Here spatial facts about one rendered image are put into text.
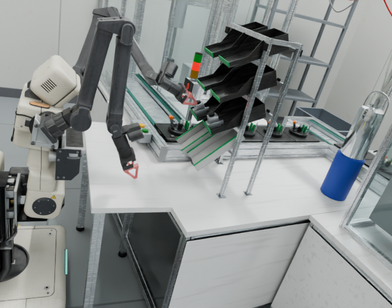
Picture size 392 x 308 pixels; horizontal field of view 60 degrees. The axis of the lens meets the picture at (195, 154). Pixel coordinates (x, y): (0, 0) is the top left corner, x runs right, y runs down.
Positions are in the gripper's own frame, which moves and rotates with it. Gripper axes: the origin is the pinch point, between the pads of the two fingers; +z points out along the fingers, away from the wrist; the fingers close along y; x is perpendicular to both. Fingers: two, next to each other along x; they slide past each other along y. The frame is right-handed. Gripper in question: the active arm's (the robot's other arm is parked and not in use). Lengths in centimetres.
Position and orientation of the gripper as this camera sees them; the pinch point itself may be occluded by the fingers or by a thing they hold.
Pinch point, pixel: (192, 99)
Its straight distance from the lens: 174.7
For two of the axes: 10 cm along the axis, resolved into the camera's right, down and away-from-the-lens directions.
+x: -5.8, 7.8, 2.4
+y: -3.0, -4.8, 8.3
